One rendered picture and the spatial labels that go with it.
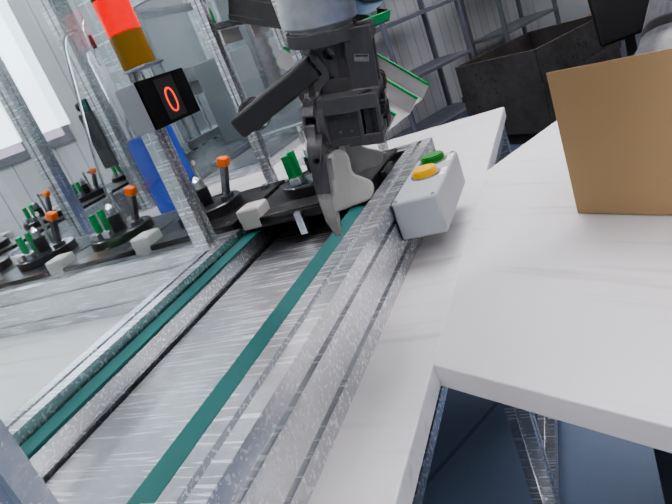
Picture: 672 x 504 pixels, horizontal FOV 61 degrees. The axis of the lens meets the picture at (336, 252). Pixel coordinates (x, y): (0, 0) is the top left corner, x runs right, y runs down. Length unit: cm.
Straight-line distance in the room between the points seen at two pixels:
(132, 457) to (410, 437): 26
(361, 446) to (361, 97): 33
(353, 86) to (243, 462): 36
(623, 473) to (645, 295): 106
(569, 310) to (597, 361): 10
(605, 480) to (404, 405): 113
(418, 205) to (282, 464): 45
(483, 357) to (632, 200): 33
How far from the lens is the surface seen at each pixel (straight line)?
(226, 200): 116
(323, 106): 59
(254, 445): 47
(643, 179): 82
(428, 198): 82
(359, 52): 59
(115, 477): 60
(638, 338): 61
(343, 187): 61
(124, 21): 92
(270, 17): 128
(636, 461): 171
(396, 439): 55
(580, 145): 84
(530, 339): 63
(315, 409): 55
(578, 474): 169
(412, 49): 619
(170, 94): 93
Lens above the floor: 120
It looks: 19 degrees down
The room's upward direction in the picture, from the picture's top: 21 degrees counter-clockwise
